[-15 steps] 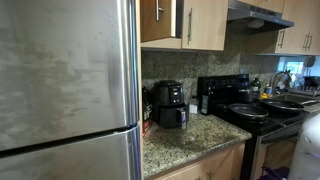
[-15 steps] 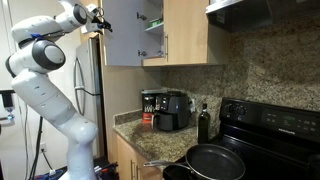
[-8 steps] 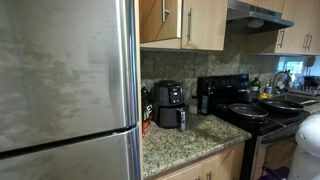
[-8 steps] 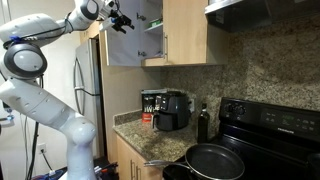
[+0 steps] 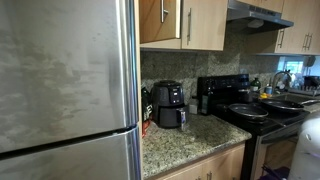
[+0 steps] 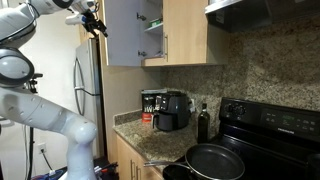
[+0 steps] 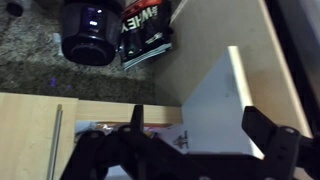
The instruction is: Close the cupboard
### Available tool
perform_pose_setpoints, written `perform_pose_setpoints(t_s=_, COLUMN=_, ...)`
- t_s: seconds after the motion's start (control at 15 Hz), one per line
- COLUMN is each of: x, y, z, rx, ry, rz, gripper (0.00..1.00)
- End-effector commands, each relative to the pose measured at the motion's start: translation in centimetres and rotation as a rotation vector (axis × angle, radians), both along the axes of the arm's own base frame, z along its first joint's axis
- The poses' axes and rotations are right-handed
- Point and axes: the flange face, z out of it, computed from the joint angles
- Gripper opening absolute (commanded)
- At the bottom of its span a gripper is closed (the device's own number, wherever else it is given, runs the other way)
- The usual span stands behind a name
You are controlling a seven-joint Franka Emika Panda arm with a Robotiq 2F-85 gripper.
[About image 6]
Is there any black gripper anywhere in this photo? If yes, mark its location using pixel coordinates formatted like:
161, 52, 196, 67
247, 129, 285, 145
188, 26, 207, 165
81, 9, 109, 38

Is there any light wood cupboard door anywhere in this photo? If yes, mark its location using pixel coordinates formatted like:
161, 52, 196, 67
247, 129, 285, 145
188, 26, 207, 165
162, 0, 210, 66
104, 0, 143, 67

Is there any light wood cupboard body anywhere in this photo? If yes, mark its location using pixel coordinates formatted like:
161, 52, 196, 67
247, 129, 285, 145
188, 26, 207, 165
139, 0, 231, 68

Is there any stainless steel fridge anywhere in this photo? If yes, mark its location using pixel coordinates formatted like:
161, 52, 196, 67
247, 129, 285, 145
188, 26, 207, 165
72, 37, 108, 158

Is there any green box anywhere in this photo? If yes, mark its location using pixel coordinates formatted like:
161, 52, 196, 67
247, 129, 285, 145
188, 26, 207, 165
148, 17, 164, 29

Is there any red container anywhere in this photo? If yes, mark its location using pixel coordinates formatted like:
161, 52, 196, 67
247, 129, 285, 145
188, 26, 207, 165
141, 112, 155, 124

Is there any black air fryer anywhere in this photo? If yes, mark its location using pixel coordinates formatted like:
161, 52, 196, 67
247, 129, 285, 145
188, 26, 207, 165
152, 90, 193, 132

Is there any white backsplash outlet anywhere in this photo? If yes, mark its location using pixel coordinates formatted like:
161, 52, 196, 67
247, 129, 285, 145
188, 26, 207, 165
188, 97, 197, 114

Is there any light wood base cabinet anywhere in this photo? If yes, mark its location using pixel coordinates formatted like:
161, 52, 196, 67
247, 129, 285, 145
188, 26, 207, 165
115, 133, 165, 180

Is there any black tripod stand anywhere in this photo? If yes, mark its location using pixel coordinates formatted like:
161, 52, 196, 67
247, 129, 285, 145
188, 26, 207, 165
23, 72, 44, 180

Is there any dark oil bottle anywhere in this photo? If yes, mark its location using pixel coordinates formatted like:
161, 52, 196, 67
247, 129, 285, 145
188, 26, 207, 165
196, 102, 212, 145

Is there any range hood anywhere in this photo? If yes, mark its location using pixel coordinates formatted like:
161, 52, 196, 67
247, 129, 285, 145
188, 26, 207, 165
204, 0, 320, 34

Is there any small black frying pan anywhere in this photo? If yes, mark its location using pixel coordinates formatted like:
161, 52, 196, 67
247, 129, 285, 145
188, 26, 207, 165
162, 164, 198, 180

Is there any large black frying pan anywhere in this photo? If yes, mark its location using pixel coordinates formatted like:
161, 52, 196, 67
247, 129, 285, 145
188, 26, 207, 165
143, 142, 246, 180

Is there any black electric stove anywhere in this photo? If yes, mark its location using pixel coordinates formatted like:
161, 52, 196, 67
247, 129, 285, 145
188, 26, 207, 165
163, 96, 320, 180

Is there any silver bar door handle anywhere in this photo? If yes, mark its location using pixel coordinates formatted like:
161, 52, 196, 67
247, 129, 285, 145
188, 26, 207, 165
162, 32, 170, 63

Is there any white wall outlet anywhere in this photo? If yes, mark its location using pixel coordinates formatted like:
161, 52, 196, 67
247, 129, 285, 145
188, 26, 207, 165
36, 141, 48, 155

